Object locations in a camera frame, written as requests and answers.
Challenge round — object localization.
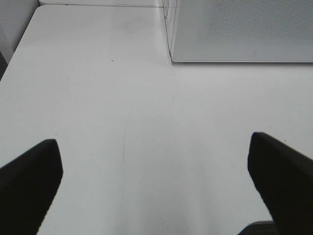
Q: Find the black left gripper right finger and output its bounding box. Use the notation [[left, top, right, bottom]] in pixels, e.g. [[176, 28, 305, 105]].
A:
[[247, 132, 313, 235]]

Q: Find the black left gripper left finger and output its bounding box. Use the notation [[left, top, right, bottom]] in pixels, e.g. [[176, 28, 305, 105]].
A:
[[0, 139, 63, 235]]

